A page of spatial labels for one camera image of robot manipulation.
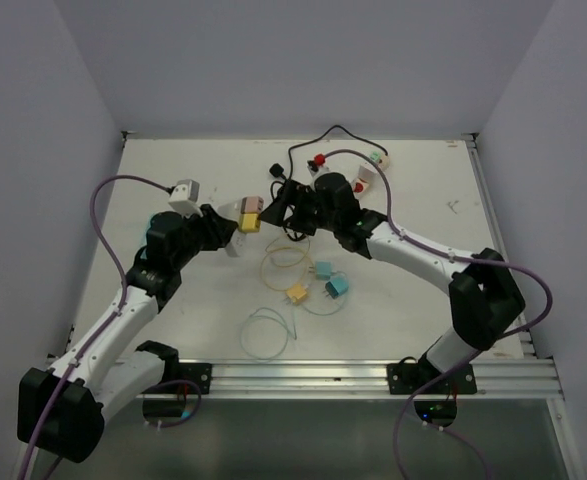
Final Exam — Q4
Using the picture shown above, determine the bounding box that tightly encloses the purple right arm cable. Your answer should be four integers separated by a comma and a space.
317, 148, 556, 480

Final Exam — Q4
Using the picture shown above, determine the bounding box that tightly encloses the white triangular power socket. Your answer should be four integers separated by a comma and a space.
217, 199, 246, 258

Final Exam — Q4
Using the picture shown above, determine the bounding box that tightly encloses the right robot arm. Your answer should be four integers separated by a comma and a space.
260, 173, 525, 393

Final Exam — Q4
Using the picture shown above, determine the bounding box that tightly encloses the yellow charger plug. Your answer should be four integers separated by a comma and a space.
238, 213, 261, 234
284, 283, 309, 306

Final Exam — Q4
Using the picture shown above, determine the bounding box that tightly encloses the teal triangular power socket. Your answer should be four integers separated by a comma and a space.
136, 215, 159, 262

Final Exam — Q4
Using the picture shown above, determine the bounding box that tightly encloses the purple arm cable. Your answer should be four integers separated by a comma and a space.
15, 174, 177, 480
317, 148, 556, 480

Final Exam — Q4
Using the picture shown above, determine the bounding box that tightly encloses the beige power strip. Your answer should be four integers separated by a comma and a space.
351, 151, 390, 199

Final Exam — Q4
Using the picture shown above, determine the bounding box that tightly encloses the pink charger plug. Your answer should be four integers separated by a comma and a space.
241, 196, 264, 214

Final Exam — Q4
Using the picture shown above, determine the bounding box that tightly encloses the right wrist camera red mount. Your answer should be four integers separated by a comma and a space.
307, 154, 326, 176

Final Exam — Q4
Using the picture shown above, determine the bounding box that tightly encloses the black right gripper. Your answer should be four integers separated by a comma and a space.
259, 179, 340, 237

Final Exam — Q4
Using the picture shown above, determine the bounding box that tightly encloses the aluminium table edge rail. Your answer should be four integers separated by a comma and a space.
42, 132, 569, 401

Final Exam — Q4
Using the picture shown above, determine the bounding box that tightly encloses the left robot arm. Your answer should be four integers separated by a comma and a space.
17, 201, 243, 463

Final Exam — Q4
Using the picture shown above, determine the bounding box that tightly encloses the light teal thin cable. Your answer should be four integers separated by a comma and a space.
239, 272, 349, 361

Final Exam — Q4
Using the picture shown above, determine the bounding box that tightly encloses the yellow thin cable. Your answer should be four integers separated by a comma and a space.
260, 234, 312, 292

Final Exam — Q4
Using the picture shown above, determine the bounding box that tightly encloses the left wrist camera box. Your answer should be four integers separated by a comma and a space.
168, 179, 202, 218

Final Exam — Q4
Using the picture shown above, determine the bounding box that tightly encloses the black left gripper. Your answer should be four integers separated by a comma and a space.
171, 203, 237, 270

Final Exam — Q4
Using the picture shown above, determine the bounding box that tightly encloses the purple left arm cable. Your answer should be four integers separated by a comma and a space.
15, 174, 177, 480

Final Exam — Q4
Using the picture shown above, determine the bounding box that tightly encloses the black power cord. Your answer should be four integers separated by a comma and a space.
267, 124, 389, 241

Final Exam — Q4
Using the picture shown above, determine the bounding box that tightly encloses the teal charger plug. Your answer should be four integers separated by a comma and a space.
324, 276, 349, 299
309, 261, 334, 281

